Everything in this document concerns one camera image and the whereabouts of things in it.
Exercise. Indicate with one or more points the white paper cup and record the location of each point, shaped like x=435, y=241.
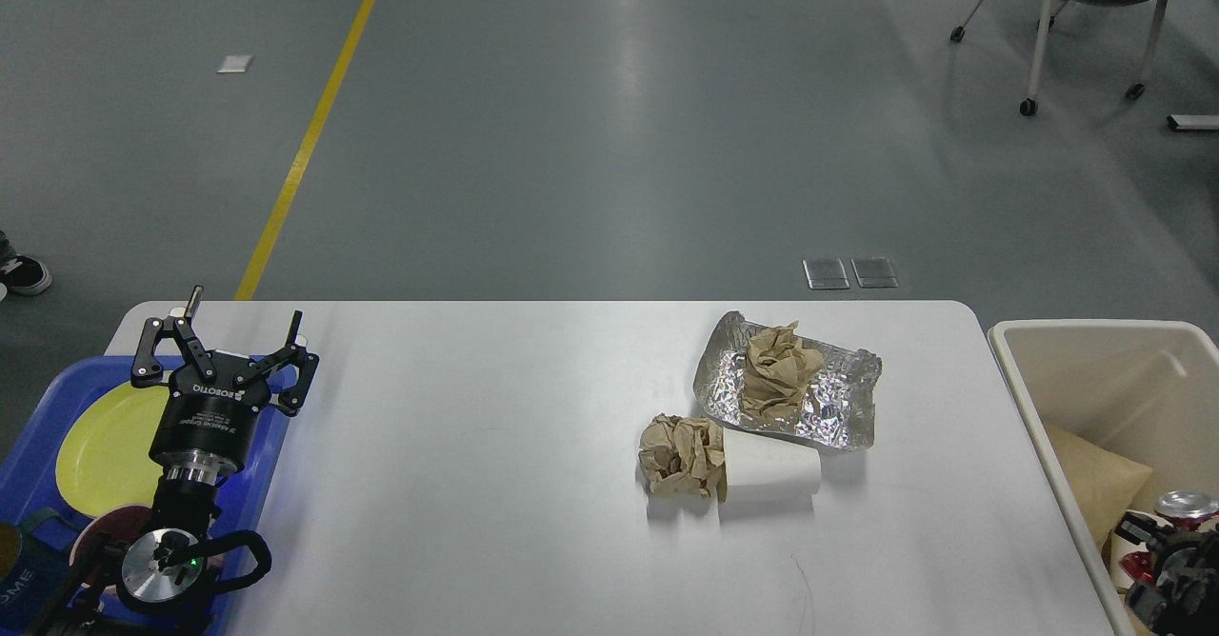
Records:
x=1127, y=562
x=760, y=469

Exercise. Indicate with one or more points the right metal floor plate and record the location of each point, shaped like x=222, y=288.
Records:
x=874, y=272

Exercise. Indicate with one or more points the white bar on floor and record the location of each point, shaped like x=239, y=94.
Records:
x=1193, y=122

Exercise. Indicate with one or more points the crumpled brown paper on foil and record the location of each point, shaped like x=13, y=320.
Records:
x=777, y=371

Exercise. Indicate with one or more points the black and white shoe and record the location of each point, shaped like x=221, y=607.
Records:
x=25, y=276

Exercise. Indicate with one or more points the pink mug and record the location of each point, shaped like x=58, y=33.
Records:
x=105, y=526

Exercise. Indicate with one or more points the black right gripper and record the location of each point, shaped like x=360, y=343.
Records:
x=1184, y=596

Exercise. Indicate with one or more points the yellow plastic plate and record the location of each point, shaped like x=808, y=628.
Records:
x=104, y=460

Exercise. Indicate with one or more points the crumpled brown paper ball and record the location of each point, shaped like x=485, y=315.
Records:
x=684, y=455

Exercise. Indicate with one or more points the aluminium foil sheet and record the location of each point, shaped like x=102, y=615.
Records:
x=838, y=411

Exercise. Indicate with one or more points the beige plastic bin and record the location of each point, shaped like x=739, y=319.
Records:
x=1144, y=389

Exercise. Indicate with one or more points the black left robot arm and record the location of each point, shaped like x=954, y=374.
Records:
x=186, y=496

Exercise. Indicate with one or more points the metal floor plate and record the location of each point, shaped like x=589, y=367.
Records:
x=826, y=274
x=874, y=272

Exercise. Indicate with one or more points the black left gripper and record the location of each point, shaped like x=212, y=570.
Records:
x=211, y=422

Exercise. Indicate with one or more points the blue plastic tray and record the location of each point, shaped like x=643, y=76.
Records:
x=28, y=473

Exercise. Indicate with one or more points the brown paper bag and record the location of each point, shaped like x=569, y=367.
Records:
x=1103, y=483

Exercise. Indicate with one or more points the white floor marker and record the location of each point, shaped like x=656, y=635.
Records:
x=235, y=63

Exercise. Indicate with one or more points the crushed red soda can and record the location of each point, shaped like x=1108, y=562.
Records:
x=1190, y=508

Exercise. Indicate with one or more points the dark teal mug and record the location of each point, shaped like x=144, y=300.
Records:
x=35, y=559

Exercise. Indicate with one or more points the left metal floor plate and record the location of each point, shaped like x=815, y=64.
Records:
x=826, y=274

